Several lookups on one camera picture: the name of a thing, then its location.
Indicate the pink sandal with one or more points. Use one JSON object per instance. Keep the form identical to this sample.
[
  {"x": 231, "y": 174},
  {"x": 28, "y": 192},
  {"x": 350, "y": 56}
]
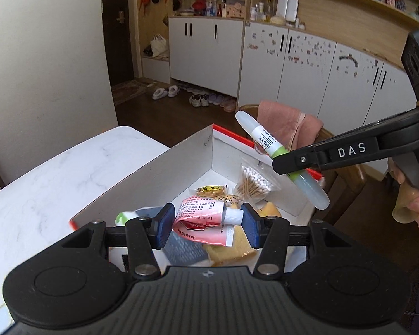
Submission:
[{"x": 228, "y": 105}]

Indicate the cotton swab bag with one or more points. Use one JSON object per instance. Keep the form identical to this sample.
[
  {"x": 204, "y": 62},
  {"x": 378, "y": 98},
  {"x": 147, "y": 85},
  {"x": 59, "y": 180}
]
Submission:
[{"x": 256, "y": 181}]

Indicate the orange striped snack packet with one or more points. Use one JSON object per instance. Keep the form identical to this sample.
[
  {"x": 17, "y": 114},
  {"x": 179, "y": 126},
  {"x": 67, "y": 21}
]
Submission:
[{"x": 230, "y": 199}]

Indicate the yellow label snack packet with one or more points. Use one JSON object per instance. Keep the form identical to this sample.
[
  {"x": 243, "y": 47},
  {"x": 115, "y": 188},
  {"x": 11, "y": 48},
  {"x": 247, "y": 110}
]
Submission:
[{"x": 211, "y": 191}]

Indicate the red ornament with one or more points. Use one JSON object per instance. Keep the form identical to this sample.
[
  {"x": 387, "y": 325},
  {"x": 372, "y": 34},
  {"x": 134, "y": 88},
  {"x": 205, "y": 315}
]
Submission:
[{"x": 199, "y": 6}]

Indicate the green and white tube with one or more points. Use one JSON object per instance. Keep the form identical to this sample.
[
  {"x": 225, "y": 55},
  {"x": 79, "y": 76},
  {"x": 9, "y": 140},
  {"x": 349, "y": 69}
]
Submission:
[{"x": 265, "y": 139}]

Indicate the wooden open shelving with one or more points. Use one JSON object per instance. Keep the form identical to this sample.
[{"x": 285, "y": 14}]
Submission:
[{"x": 335, "y": 15}]

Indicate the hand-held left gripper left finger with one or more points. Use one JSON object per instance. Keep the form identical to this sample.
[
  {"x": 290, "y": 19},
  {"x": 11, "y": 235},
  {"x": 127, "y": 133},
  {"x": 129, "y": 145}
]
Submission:
[{"x": 166, "y": 225}]

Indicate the white sticker-covered cabinet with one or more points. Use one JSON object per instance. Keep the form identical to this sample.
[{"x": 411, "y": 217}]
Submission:
[{"x": 300, "y": 73}]

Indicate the person's right hand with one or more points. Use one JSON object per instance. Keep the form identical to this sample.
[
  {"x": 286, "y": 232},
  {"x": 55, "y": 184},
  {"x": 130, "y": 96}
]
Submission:
[{"x": 413, "y": 204}]

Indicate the purple sandal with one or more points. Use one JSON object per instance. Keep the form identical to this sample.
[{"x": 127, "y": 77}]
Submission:
[{"x": 216, "y": 99}]

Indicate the red cardboard box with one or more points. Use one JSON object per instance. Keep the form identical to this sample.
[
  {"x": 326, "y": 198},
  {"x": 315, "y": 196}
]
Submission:
[{"x": 195, "y": 160}]

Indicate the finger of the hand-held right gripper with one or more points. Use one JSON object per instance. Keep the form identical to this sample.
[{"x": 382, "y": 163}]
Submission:
[{"x": 310, "y": 158}]

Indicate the white and green packet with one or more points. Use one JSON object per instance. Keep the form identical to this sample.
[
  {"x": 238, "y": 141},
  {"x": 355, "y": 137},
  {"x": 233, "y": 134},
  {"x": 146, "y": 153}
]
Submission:
[{"x": 125, "y": 218}]

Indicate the black packet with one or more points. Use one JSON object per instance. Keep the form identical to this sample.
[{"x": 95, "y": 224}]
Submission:
[{"x": 185, "y": 251}]

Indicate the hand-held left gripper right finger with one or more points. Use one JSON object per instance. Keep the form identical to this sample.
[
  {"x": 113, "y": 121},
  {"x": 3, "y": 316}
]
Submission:
[{"x": 249, "y": 228}]

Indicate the patterned door rug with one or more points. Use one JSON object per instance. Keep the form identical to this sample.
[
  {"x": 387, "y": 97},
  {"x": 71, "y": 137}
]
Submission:
[{"x": 129, "y": 92}]

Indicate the bagged sliced bread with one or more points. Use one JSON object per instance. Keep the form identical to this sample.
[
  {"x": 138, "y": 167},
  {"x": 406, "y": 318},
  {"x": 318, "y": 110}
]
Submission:
[{"x": 237, "y": 247}]

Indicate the grey slipper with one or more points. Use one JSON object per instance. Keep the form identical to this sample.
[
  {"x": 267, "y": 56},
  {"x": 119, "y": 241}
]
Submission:
[
  {"x": 159, "y": 93},
  {"x": 173, "y": 91}
]

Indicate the clear glass bottle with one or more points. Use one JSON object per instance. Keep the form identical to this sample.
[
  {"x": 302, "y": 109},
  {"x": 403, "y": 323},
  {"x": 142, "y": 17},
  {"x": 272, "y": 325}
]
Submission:
[{"x": 272, "y": 1}]

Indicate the dark brown door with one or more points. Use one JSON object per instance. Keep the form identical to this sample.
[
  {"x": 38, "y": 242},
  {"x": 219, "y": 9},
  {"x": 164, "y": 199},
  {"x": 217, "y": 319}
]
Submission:
[{"x": 118, "y": 24}]

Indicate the pink cream tube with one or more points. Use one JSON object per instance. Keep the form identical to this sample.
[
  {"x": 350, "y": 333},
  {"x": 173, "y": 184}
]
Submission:
[{"x": 199, "y": 216}]

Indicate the light wooden box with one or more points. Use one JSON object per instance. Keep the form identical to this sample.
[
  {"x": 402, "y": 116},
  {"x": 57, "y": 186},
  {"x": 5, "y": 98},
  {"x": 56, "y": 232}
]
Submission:
[{"x": 234, "y": 9}]

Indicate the white tote bag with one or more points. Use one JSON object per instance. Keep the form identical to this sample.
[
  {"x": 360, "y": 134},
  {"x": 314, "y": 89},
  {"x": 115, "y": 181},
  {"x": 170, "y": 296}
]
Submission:
[{"x": 159, "y": 46}]

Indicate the white shoe bench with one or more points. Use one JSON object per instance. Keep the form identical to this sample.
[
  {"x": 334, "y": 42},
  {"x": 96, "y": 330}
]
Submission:
[{"x": 156, "y": 69}]

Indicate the pink towel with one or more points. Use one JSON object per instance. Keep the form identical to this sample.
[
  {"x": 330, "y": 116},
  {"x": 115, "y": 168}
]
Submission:
[{"x": 282, "y": 122}]

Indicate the white cabinet with arc mark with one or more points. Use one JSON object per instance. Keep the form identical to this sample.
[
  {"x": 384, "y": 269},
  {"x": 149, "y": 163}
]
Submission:
[{"x": 352, "y": 90}]

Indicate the white sneaker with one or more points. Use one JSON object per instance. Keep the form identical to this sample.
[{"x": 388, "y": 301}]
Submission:
[
  {"x": 194, "y": 100},
  {"x": 204, "y": 100}
]

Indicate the light wooden chair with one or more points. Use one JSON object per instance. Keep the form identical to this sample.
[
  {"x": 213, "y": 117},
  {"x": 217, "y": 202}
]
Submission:
[{"x": 349, "y": 185}]

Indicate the white base cabinet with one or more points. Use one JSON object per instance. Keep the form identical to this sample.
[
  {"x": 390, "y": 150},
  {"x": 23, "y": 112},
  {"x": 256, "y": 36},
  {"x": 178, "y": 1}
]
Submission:
[{"x": 202, "y": 56}]

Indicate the white rounded container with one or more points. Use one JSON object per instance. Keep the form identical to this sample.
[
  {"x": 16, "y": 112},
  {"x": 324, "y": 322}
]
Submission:
[{"x": 286, "y": 8}]

